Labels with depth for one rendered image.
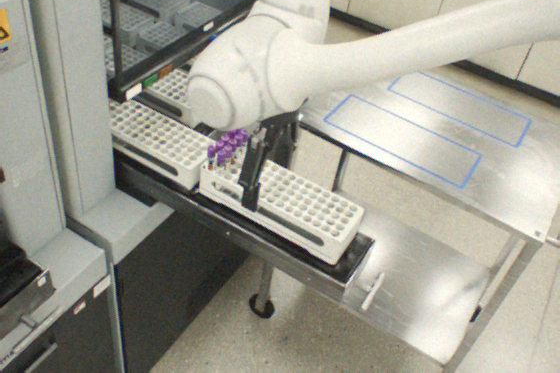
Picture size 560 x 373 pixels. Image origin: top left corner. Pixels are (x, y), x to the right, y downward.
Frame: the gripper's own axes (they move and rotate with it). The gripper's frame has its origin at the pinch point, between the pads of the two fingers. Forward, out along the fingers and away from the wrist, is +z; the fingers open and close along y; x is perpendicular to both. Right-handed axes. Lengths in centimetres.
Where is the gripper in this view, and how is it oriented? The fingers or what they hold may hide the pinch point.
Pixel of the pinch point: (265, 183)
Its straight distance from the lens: 106.2
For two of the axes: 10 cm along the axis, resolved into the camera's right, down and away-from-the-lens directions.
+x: -8.5, -4.3, 3.0
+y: 5.1, -5.3, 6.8
